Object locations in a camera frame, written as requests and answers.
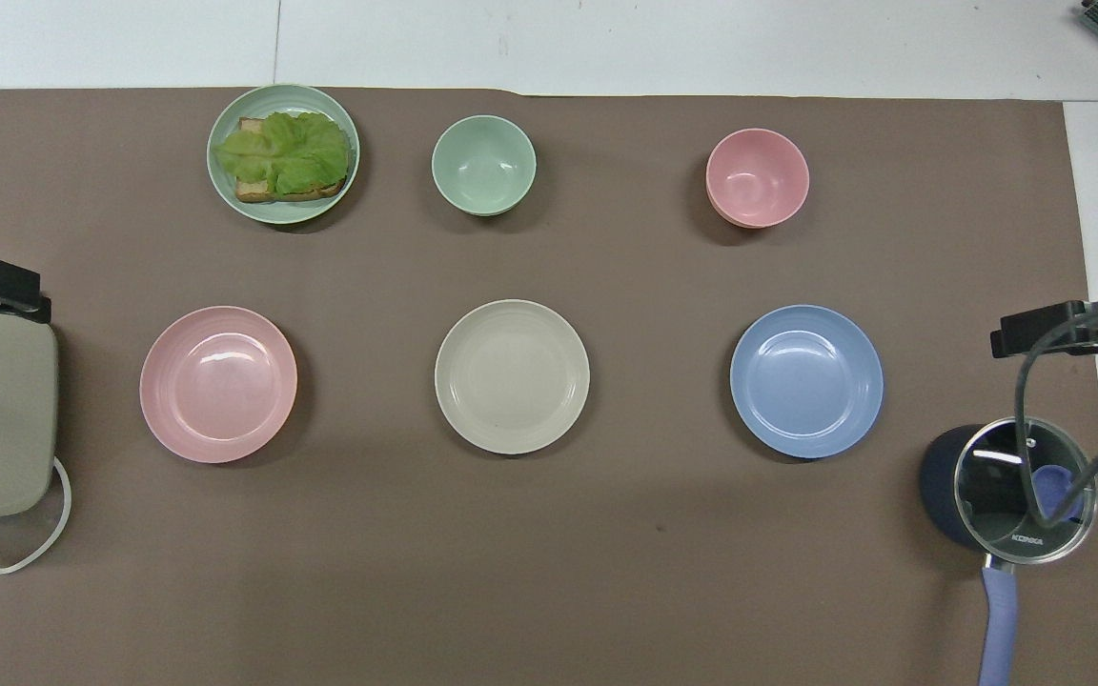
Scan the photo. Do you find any beige plate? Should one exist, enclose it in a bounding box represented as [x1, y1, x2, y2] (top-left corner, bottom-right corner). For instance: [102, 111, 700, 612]
[434, 298, 592, 456]

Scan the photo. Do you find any green bowl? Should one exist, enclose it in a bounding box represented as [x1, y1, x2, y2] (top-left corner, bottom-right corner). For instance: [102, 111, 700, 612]
[431, 114, 538, 217]

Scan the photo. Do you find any pink bowl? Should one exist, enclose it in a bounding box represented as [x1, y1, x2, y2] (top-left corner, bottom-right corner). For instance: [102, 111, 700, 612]
[707, 187, 807, 231]
[705, 128, 811, 226]

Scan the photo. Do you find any blue plate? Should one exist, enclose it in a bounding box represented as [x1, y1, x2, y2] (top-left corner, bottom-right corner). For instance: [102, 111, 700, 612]
[729, 304, 885, 460]

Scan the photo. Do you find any green lettuce leaf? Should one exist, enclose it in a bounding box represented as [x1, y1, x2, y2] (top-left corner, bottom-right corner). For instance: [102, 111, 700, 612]
[214, 111, 354, 196]

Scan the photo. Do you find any toast slice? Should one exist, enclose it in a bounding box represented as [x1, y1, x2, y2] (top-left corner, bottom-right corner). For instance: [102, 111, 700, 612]
[234, 117, 348, 204]

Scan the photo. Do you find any pink plate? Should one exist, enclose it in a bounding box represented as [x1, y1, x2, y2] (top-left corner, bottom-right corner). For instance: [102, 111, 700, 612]
[139, 305, 299, 465]

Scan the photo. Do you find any green plate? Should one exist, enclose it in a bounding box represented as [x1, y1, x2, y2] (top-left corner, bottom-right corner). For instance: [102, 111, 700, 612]
[206, 84, 361, 226]

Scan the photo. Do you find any dark blue pot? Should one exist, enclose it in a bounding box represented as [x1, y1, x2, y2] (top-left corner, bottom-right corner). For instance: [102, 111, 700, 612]
[919, 424, 1098, 686]

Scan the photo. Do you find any glass pot lid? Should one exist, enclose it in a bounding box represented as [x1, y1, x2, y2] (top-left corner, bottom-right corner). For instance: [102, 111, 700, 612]
[953, 416, 1098, 567]

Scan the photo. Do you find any black cable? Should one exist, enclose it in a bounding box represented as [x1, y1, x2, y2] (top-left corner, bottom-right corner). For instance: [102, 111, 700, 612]
[1013, 297, 1098, 529]

